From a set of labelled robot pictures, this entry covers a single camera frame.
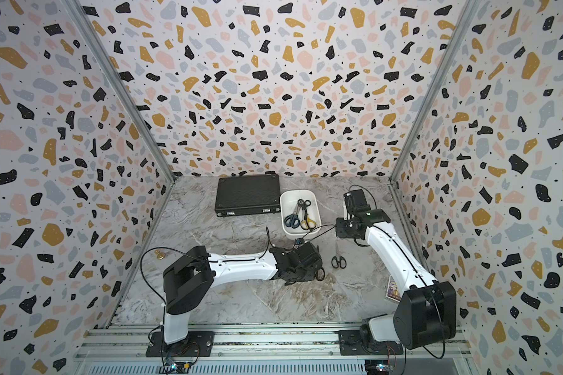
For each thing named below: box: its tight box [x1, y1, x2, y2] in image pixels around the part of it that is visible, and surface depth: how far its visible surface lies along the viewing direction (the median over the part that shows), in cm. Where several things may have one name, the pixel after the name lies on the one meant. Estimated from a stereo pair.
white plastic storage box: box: [279, 189, 322, 240], surface depth 111 cm
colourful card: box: [385, 275, 402, 303], surface depth 85 cm
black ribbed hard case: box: [214, 174, 281, 218], surface depth 111 cm
